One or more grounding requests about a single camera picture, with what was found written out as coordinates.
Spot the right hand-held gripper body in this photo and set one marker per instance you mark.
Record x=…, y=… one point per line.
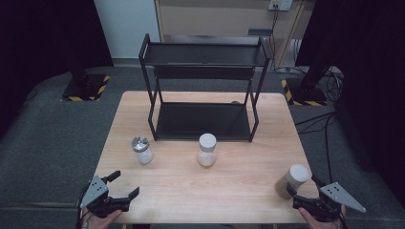
x=340, y=195

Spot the person's right hand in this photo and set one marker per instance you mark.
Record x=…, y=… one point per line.
x=324, y=225

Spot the black curtain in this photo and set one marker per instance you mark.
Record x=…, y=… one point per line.
x=372, y=79
x=38, y=47

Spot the grey-lid jar of white powder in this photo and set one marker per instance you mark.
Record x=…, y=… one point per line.
x=207, y=143

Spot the person's left hand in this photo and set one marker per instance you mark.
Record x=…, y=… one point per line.
x=100, y=222

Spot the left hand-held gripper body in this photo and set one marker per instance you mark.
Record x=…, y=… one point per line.
x=95, y=194

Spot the white wall power outlet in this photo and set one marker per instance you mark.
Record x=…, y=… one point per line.
x=280, y=4

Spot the silver-lid jar of white powder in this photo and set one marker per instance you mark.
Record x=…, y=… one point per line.
x=144, y=156

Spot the beige wooden cabinet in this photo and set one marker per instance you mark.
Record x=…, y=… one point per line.
x=216, y=17

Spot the black stand with striped base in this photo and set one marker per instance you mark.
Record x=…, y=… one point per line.
x=305, y=93
x=84, y=87

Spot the black two-tier metal rack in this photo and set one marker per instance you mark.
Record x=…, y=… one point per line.
x=203, y=120

